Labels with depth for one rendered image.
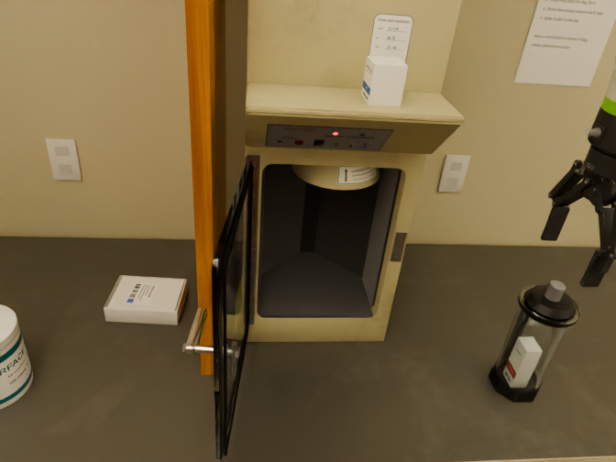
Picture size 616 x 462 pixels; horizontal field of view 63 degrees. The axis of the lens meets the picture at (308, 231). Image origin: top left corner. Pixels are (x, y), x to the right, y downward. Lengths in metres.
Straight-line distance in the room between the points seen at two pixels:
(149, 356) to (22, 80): 0.71
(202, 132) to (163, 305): 0.52
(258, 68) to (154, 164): 0.63
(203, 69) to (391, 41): 0.30
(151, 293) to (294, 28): 0.68
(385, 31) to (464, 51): 0.55
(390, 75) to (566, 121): 0.86
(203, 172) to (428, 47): 0.40
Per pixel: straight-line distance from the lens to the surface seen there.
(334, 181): 0.93
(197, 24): 0.72
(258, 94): 0.77
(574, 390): 1.25
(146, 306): 1.18
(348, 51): 0.83
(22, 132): 1.44
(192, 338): 0.76
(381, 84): 0.76
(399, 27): 0.84
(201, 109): 0.75
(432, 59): 0.86
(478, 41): 1.36
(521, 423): 1.12
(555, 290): 1.02
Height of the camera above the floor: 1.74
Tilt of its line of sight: 32 degrees down
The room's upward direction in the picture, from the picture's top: 6 degrees clockwise
